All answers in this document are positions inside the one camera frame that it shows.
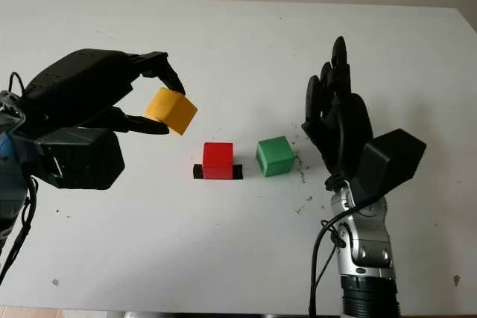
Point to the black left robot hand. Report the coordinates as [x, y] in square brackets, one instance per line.
[74, 83]

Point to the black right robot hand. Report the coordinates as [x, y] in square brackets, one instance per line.
[350, 128]

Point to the green block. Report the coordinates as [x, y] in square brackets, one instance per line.
[275, 156]

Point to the yellow block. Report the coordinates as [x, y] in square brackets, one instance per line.
[171, 109]

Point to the red block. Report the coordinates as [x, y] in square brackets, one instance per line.
[218, 159]

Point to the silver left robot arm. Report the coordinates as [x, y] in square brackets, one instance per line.
[11, 184]

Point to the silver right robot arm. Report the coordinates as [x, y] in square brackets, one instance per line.
[369, 258]

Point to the black tape mark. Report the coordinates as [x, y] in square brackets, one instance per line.
[237, 173]

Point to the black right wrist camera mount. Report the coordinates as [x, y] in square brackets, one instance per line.
[395, 161]

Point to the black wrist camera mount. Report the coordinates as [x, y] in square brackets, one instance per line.
[395, 161]
[89, 161]

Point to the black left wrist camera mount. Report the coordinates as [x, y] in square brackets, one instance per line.
[89, 161]

